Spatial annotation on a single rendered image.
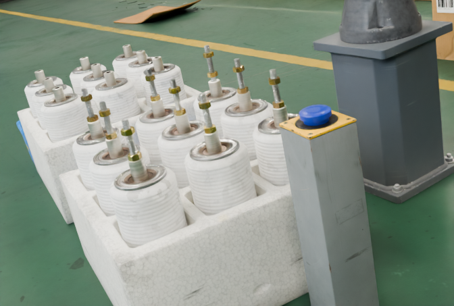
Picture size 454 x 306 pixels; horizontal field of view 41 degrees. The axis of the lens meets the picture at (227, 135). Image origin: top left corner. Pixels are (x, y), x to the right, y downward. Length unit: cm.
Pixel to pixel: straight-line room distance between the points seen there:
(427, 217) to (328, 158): 44
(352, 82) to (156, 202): 50
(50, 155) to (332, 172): 73
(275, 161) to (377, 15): 36
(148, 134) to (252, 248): 31
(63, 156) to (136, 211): 52
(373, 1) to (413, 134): 26
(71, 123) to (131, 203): 54
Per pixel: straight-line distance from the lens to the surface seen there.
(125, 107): 137
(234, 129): 101
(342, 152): 75
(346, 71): 117
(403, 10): 114
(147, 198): 83
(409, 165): 120
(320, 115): 74
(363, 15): 113
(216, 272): 88
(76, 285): 116
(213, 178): 86
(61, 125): 135
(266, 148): 91
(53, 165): 133
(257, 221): 88
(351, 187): 77
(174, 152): 97
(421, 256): 104
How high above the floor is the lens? 59
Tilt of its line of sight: 21 degrees down
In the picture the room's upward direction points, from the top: 12 degrees counter-clockwise
